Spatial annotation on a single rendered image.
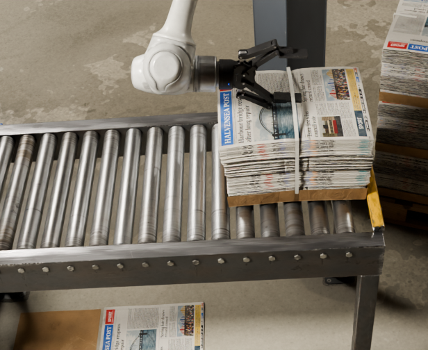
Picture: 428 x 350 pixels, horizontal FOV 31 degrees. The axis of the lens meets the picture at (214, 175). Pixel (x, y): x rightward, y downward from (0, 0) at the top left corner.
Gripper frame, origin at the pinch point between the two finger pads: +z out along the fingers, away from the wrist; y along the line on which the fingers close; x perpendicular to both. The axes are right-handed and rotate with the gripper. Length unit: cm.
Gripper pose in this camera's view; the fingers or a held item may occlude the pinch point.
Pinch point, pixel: (299, 76)
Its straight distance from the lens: 195.5
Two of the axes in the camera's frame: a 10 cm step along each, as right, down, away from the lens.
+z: 10.0, 0.2, 0.2
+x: 0.0, 7.2, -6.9
